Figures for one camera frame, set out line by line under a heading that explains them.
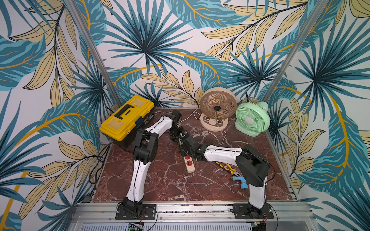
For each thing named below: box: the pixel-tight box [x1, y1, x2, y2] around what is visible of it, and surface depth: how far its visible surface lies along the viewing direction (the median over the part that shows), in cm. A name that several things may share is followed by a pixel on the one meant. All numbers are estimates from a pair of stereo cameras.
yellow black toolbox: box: [99, 95, 155, 148], surface depth 92 cm
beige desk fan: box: [199, 87, 238, 132], surface depth 94 cm
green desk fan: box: [234, 101, 271, 138], surface depth 88 cm
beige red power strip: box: [183, 155, 196, 174], surface depth 89 cm
